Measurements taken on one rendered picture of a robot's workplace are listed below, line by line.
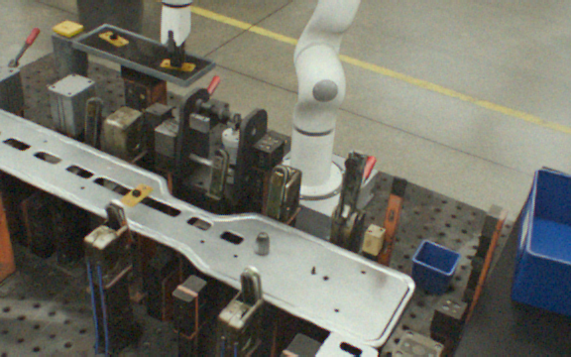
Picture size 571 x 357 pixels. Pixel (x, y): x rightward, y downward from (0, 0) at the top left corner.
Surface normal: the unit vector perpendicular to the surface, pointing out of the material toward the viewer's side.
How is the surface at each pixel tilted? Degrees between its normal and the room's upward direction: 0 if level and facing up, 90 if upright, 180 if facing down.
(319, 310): 0
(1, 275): 90
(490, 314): 0
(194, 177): 0
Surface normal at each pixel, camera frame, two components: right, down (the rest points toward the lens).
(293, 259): 0.07, -0.80
